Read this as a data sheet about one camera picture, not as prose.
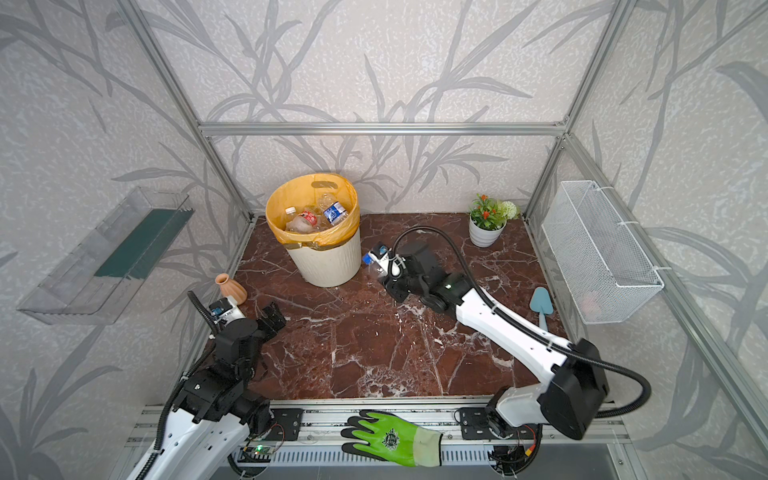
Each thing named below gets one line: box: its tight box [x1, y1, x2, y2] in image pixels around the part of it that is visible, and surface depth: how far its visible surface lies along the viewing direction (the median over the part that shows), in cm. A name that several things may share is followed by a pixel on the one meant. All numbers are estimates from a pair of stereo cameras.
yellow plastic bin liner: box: [266, 173, 361, 248], surface depth 93 cm
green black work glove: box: [340, 410, 443, 467], surface depth 72 cm
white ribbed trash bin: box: [286, 228, 362, 287], surface depth 91 cm
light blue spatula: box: [529, 286, 553, 332], surface depth 98 cm
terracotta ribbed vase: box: [215, 273, 248, 305], surface depth 91 cm
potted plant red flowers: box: [469, 193, 517, 248], surface depth 104 cm
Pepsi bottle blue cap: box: [318, 194, 349, 226], surface depth 93 cm
